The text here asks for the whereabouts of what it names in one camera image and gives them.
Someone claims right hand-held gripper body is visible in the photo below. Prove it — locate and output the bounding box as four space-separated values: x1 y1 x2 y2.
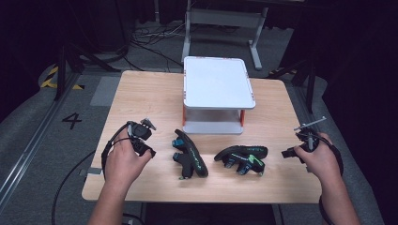
293 115 328 163

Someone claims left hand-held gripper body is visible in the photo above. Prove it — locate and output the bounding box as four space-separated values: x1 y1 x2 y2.
126 117 157 154

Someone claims black sandal with blue straps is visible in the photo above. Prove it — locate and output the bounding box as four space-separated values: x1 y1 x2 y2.
171 128 209 181

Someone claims black sandal with green straps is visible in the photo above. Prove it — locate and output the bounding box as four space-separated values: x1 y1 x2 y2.
213 144 269 177

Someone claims white two-tier shoe rack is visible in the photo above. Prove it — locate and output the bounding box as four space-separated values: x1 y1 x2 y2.
181 55 256 135

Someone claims person's right hand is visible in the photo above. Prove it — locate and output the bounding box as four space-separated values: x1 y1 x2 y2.
293 131 344 188

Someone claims person's left hand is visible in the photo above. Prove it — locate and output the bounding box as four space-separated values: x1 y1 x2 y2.
104 127 153 192

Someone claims black metal stand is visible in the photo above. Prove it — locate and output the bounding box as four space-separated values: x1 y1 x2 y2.
268 57 317 114
54 43 121 101

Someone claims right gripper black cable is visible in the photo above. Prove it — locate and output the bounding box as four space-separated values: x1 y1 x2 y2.
308 132 344 225

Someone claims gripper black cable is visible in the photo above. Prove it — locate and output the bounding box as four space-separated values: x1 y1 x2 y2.
51 122 145 225
308 132 344 225

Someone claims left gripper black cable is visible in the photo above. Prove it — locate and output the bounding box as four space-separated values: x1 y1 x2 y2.
51 122 145 225

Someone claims bundle of floor cables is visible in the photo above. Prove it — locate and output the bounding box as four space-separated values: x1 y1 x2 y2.
123 20 189 73

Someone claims metal floor rail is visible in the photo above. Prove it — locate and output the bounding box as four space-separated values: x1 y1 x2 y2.
0 73 83 204

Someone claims grey metal table frame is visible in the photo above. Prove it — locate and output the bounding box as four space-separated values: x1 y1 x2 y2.
181 0 270 71

